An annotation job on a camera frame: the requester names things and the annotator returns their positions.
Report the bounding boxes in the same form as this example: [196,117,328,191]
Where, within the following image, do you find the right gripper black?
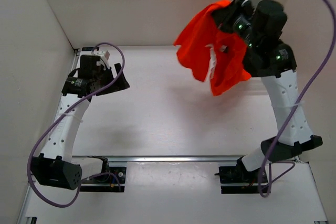
[209,0,258,50]

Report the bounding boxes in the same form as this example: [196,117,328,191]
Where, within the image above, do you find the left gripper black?
[93,63,129,96]

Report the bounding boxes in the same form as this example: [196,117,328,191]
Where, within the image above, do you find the orange shorts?
[174,0,251,96]

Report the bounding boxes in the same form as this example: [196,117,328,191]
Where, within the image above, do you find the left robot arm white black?
[29,50,130,190]

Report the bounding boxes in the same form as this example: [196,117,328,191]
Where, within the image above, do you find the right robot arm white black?
[212,0,323,182]

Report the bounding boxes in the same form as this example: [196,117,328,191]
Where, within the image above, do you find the small dark label sticker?
[81,47,100,51]

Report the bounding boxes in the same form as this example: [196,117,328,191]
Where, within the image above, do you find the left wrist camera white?
[91,50,110,66]

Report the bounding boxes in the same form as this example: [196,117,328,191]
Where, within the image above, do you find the aluminium rail left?
[51,48,80,133]

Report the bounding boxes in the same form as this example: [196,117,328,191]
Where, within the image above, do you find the aluminium rail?
[73,155,241,162]
[51,48,80,133]

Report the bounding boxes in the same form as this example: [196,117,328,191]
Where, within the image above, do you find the aluminium rail front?
[73,155,241,162]

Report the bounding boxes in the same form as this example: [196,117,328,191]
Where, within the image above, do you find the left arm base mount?
[80,156,127,193]

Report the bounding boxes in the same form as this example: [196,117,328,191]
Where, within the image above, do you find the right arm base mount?
[214,157,260,194]

